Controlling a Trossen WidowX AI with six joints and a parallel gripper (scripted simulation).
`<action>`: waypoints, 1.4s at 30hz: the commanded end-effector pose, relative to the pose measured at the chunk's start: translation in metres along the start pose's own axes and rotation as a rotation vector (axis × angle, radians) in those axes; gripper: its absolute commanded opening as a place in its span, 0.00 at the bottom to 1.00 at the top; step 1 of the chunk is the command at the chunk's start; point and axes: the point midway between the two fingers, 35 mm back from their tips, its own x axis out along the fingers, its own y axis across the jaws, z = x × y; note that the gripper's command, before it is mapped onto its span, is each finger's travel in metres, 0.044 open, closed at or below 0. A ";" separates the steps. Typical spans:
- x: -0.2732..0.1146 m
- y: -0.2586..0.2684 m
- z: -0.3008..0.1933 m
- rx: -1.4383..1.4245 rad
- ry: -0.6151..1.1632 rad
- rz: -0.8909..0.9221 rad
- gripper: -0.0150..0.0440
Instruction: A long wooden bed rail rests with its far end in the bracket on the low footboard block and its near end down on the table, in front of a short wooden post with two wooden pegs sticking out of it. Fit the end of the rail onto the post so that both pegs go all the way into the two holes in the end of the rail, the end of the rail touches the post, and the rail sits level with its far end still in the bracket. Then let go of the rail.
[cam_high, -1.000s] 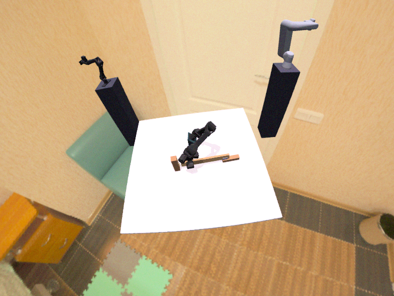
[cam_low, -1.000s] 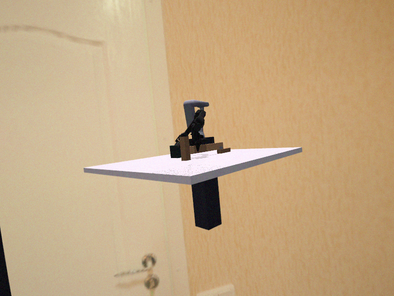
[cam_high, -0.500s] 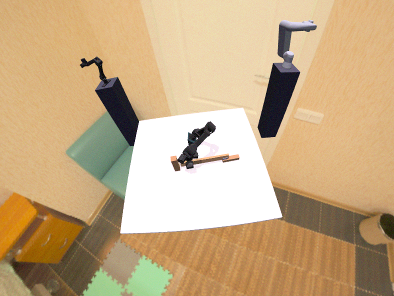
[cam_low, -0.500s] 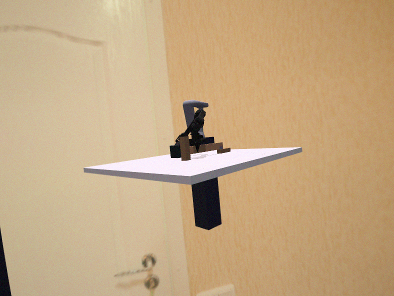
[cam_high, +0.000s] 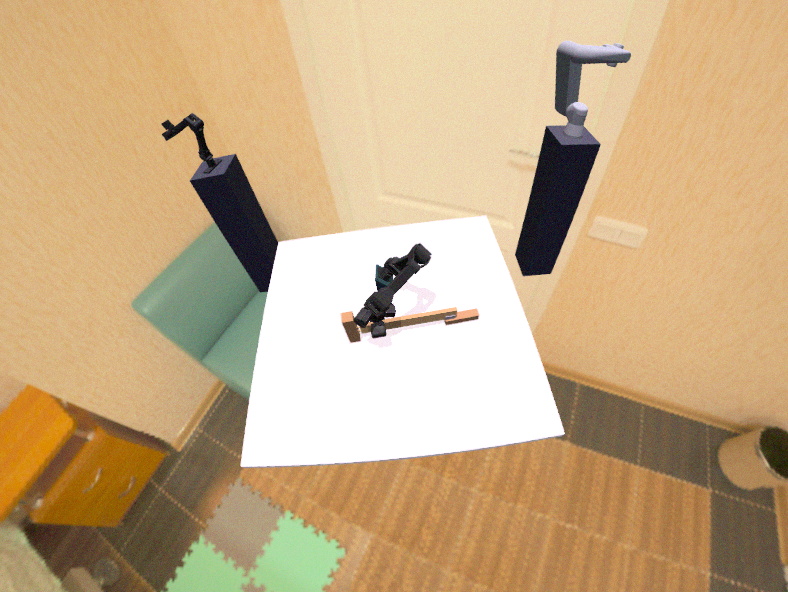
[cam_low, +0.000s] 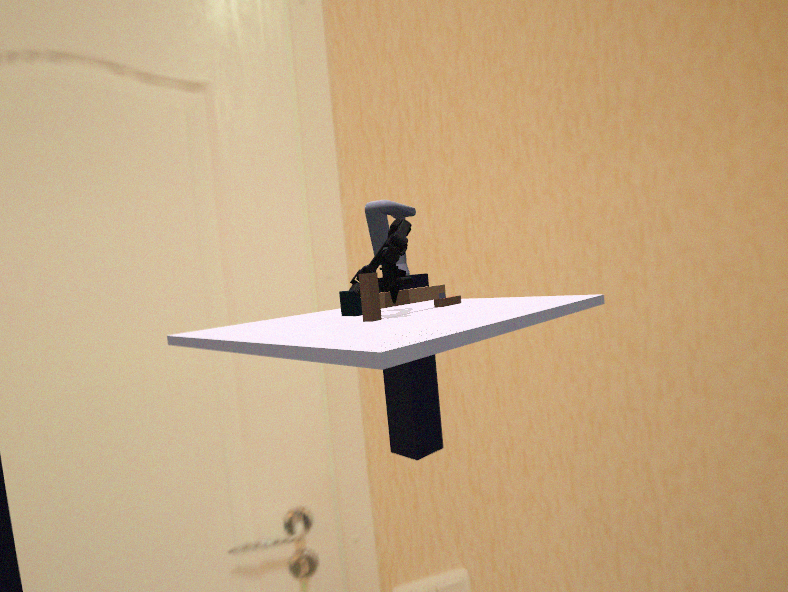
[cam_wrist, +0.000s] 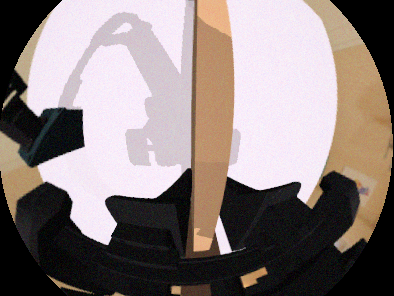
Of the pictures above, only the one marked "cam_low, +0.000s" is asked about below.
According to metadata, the long wooden rail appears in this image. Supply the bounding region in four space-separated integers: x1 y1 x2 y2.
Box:
379 284 446 309

